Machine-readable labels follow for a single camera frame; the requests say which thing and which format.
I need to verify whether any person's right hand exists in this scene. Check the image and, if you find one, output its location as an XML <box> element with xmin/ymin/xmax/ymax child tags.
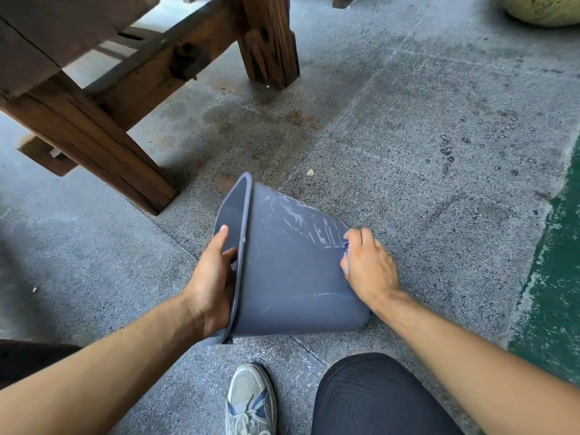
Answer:
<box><xmin>340</xmin><ymin>227</ymin><xmax>402</xmax><ymax>309</ymax></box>

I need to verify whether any person's left hand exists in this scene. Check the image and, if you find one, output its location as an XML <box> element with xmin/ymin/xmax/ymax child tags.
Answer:
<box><xmin>183</xmin><ymin>225</ymin><xmax>239</xmax><ymax>342</ymax></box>

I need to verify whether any grey-blue plastic bucket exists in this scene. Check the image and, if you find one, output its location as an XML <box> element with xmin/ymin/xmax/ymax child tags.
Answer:
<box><xmin>199</xmin><ymin>172</ymin><xmax>372</xmax><ymax>347</ymax></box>

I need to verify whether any person's right forearm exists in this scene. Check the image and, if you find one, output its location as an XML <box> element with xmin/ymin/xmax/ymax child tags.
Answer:
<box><xmin>362</xmin><ymin>289</ymin><xmax>580</xmax><ymax>435</ymax></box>

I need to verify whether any person's left forearm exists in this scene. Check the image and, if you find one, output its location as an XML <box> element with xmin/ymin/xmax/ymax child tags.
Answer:
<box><xmin>0</xmin><ymin>292</ymin><xmax>214</xmax><ymax>435</ymax></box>

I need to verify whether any person's black trouser leg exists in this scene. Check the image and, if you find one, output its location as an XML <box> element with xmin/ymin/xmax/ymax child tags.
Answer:
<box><xmin>311</xmin><ymin>353</ymin><xmax>465</xmax><ymax>435</ymax></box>

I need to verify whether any white and blue sneaker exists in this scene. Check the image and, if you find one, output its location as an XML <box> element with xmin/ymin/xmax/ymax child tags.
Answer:
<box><xmin>225</xmin><ymin>363</ymin><xmax>278</xmax><ymax>435</ymax></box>

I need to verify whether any brown wooden table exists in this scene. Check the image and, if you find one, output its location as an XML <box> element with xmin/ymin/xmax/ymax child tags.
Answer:
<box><xmin>0</xmin><ymin>0</ymin><xmax>301</xmax><ymax>216</ymax></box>

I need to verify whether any pale stone pot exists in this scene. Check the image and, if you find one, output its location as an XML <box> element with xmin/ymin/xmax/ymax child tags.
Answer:
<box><xmin>491</xmin><ymin>0</ymin><xmax>580</xmax><ymax>27</ymax></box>

